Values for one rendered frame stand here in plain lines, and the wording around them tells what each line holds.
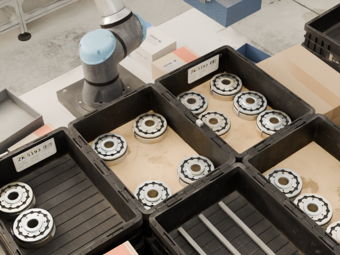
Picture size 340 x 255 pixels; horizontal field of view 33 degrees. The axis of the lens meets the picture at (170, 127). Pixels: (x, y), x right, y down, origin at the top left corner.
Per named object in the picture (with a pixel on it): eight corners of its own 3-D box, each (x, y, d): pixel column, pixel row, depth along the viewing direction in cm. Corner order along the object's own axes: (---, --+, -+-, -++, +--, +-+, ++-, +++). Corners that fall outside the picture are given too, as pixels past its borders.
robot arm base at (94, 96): (74, 95, 197) (69, 72, 190) (109, 76, 204) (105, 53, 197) (99, 116, 188) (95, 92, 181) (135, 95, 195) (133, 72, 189)
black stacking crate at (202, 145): (72, 152, 170) (66, 125, 161) (153, 110, 182) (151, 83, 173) (148, 243, 147) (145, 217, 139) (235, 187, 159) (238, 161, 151)
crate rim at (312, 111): (152, 86, 175) (151, 80, 173) (226, 49, 187) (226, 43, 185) (238, 165, 152) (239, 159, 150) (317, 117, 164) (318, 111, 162)
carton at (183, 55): (172, 95, 202) (172, 79, 197) (152, 78, 209) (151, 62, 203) (206, 76, 209) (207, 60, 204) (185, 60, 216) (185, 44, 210)
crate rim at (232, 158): (66, 130, 163) (65, 124, 161) (152, 86, 175) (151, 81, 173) (145, 222, 140) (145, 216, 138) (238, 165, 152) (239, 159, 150)
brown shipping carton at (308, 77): (245, 102, 199) (248, 67, 187) (292, 78, 207) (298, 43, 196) (304, 155, 181) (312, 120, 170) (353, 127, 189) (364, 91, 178)
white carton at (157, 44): (119, 49, 221) (117, 31, 215) (142, 37, 227) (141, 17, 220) (153, 74, 211) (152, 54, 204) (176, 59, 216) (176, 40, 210)
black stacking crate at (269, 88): (154, 109, 182) (152, 82, 174) (225, 72, 194) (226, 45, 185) (236, 187, 159) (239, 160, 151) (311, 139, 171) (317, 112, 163)
